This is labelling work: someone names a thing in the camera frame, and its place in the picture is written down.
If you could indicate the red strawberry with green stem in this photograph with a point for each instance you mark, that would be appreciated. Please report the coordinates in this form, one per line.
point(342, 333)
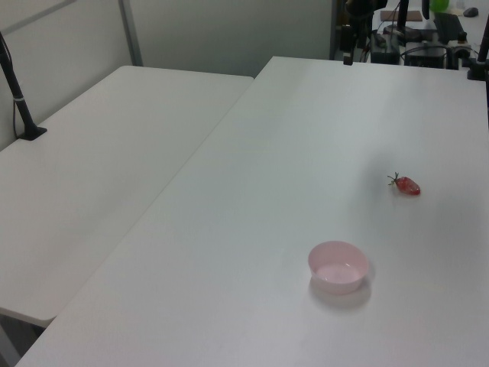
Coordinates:
point(407, 185)

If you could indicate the pink plastic bowl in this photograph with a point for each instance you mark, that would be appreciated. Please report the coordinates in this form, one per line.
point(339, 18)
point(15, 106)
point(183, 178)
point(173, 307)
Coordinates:
point(336, 283)

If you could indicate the white side table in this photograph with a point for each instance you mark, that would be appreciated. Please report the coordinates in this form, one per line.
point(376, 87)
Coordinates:
point(114, 172)

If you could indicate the small black clamp block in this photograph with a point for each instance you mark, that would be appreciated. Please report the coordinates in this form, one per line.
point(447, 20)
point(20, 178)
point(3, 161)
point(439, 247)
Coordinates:
point(348, 60)

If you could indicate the black electronics box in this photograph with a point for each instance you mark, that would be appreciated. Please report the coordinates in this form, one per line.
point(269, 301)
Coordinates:
point(386, 53)

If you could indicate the brown flat board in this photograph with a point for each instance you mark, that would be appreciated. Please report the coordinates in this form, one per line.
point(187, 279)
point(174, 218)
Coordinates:
point(389, 16)

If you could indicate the black stand with round base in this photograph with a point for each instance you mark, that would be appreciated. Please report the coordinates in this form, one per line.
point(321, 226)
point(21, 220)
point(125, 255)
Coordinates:
point(403, 15)

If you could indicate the thin dark rod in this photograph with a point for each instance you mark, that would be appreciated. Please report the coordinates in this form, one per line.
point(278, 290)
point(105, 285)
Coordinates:
point(425, 9)

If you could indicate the green round object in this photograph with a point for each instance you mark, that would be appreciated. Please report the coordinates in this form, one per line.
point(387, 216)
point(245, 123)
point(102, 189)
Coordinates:
point(439, 4)

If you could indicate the black pole with table clamp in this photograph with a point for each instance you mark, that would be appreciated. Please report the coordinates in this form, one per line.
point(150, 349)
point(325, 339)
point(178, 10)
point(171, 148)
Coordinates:
point(483, 46)

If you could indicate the grey computer mouse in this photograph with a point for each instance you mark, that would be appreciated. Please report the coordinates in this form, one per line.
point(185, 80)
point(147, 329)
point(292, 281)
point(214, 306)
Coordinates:
point(470, 12)

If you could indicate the black camera equipment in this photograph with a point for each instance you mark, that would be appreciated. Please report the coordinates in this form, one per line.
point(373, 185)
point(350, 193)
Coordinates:
point(359, 7)

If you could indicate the black camera pole with base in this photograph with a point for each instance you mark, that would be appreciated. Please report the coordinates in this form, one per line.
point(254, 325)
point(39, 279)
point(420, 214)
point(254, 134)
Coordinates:
point(23, 111)

